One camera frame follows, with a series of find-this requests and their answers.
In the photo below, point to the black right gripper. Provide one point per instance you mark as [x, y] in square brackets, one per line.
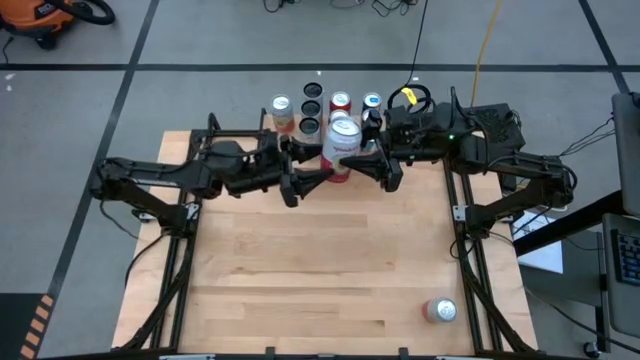
[415, 132]

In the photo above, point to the white pink soda can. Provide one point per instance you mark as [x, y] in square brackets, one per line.
[281, 112]
[440, 310]
[341, 145]

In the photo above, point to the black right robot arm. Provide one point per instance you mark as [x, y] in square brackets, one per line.
[515, 165]

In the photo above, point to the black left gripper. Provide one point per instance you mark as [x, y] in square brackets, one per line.
[255, 172]

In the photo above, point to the grey monitor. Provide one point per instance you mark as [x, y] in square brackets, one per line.
[627, 150]

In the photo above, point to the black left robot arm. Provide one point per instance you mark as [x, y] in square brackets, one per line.
[165, 172]

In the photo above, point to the white paper sheet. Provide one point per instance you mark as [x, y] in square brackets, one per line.
[542, 255]

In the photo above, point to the orange shop vacuum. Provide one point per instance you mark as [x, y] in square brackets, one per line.
[35, 15]

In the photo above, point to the black perforated computer case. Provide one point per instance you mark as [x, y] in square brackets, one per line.
[500, 117]

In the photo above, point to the wooden shelf black legs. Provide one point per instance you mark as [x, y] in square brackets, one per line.
[270, 137]

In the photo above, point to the grey keyboard tray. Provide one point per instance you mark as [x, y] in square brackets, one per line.
[620, 310]

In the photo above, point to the black keyboard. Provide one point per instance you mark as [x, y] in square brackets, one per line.
[627, 257]

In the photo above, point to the black caster wheel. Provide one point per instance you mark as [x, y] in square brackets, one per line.
[591, 349]

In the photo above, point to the black orange striped mat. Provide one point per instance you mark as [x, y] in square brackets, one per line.
[20, 325]

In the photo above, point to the black desk bar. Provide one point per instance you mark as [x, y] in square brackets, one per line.
[565, 225]

